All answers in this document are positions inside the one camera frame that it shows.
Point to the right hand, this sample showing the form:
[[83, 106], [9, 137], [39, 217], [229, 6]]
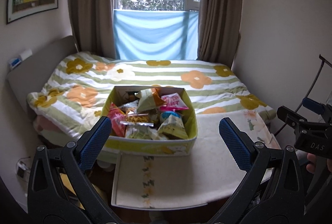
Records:
[[311, 167]]

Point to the yellow green cardboard box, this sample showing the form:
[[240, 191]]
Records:
[[124, 97]]

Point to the pink strawberry snack bag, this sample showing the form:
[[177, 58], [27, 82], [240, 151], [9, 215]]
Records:
[[173, 102]]

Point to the floral striped duvet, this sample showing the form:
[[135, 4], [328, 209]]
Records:
[[77, 90]]

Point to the blue cream waffle snack bag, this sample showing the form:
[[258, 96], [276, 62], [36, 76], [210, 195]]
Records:
[[172, 126]]

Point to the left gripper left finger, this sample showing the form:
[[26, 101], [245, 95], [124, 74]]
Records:
[[47, 200]]

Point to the cream orange snack bag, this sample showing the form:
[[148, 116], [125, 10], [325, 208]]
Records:
[[149, 99]]

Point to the brown curtain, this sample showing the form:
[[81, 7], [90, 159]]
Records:
[[219, 30], [92, 24]]

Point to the black stand with cable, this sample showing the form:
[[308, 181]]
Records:
[[324, 61]]

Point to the left brown curtain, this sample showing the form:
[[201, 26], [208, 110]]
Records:
[[92, 24]]

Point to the right brown curtain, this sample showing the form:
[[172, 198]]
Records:
[[219, 30]]

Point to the grey headboard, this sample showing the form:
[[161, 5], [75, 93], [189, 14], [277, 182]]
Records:
[[31, 75]]

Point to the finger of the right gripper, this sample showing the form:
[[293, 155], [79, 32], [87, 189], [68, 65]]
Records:
[[313, 106], [289, 117]]

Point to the blue white item on headboard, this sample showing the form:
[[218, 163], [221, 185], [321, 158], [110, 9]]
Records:
[[14, 62]]

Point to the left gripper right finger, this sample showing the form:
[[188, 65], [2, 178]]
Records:
[[270, 192]]

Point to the pink striped snack bag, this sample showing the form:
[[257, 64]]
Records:
[[116, 116]]

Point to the light blue window cloth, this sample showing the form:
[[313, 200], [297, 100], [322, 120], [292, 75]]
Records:
[[156, 35]]

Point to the gold chocolate snack bag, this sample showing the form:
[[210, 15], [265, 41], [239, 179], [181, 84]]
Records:
[[133, 118]]

